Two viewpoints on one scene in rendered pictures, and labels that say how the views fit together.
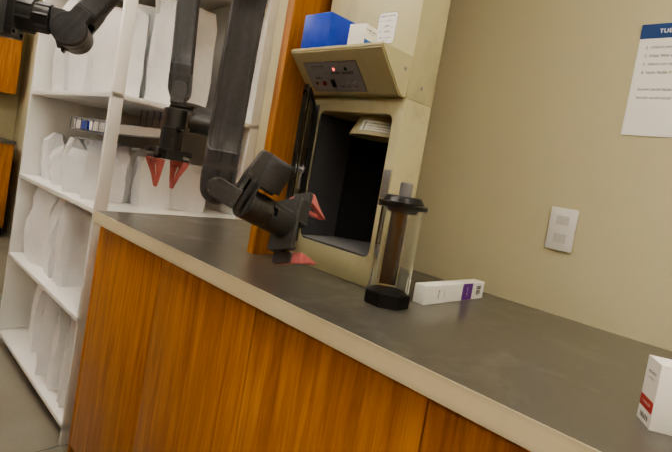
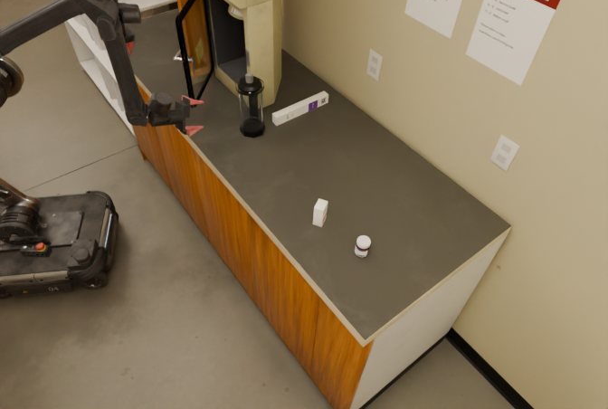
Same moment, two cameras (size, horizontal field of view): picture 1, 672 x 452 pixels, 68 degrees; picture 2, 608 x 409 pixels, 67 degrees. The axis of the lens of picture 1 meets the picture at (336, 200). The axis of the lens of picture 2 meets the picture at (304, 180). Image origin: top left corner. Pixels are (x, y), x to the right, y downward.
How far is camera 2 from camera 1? 117 cm
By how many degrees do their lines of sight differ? 45
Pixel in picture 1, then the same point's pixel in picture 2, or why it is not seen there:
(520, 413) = (261, 220)
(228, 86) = (120, 80)
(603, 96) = not seen: outside the picture
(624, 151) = (405, 25)
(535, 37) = not seen: outside the picture
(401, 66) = not seen: outside the picture
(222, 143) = (129, 102)
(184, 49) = not seen: outside the picture
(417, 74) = not seen: outside the picture
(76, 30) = not seen: outside the picture
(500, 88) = not seen: outside the picture
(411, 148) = (261, 32)
